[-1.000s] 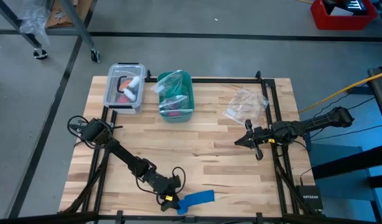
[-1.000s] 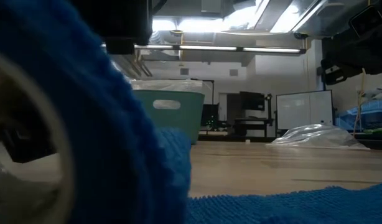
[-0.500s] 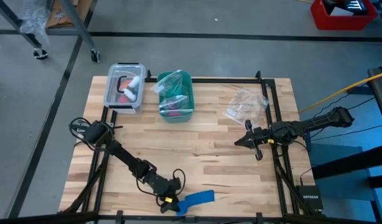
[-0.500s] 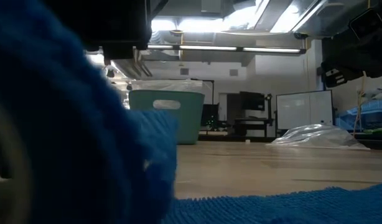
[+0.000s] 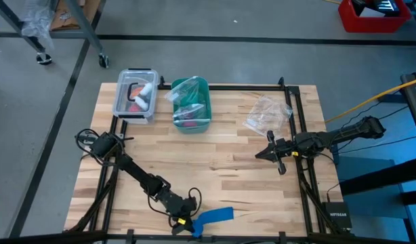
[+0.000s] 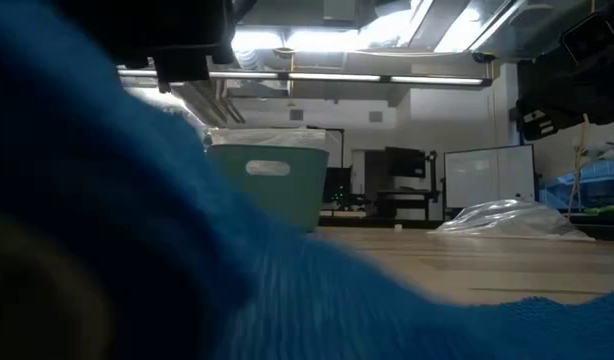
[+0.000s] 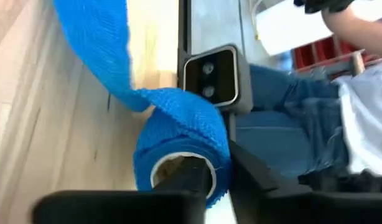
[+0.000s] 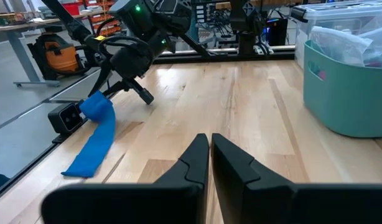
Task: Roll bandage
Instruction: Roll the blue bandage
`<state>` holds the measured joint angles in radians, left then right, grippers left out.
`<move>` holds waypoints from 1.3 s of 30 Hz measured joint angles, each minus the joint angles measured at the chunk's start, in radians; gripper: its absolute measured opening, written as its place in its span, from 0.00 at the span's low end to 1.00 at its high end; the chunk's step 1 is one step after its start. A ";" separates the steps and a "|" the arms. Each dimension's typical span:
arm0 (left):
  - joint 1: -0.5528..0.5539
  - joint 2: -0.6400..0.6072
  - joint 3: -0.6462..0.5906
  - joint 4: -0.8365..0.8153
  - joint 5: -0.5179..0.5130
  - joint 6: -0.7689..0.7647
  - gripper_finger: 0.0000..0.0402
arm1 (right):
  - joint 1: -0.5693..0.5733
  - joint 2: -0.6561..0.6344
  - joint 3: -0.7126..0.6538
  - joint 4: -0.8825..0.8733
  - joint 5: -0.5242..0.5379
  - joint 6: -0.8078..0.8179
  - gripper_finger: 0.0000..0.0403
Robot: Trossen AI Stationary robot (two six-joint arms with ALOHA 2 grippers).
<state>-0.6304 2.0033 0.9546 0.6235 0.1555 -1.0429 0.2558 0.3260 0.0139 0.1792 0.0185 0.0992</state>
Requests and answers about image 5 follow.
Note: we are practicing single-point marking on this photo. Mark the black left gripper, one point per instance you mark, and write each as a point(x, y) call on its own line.
point(179, 206)

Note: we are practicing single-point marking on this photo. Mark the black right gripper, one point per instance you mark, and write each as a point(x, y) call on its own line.
point(286, 149)

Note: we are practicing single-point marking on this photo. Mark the blue bandage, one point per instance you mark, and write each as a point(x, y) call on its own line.
point(218, 214)

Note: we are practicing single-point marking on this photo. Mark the clear zip bag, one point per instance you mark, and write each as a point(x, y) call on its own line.
point(191, 112)
point(267, 115)
point(184, 91)

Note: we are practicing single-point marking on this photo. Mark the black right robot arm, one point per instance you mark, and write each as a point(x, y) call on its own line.
point(350, 130)

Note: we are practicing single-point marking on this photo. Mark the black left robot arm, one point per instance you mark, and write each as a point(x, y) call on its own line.
point(140, 174)

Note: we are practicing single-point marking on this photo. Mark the red bandage roll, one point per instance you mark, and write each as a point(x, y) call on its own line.
point(134, 108)

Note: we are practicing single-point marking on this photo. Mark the white bandage roll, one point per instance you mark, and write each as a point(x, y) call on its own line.
point(141, 103)
point(146, 89)

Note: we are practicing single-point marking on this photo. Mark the orange bandage roll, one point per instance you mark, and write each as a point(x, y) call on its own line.
point(136, 92)

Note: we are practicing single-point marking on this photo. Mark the teal plastic bin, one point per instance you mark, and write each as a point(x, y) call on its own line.
point(192, 129)

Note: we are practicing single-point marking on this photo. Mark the red item in bag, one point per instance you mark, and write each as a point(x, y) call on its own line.
point(190, 123)

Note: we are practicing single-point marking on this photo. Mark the clear plastic storage box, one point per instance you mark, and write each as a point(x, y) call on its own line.
point(123, 101)

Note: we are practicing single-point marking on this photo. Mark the red plastic bin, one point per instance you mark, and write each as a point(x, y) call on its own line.
point(374, 23)

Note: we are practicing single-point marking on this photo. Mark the black device in bin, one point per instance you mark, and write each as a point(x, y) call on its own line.
point(380, 5)

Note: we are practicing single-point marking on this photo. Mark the grey metal cart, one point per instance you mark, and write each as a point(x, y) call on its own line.
point(81, 20)

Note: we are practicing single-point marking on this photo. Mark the brown cardboard sheet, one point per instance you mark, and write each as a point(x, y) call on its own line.
point(60, 17)

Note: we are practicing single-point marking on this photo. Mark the crumpled clear plastic wrap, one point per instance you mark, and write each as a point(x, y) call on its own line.
point(37, 20)

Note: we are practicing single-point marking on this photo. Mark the black aluminium table frame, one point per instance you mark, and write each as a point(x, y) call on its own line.
point(245, 87)

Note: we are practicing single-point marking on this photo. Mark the black network switch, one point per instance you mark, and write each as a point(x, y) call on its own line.
point(338, 217)

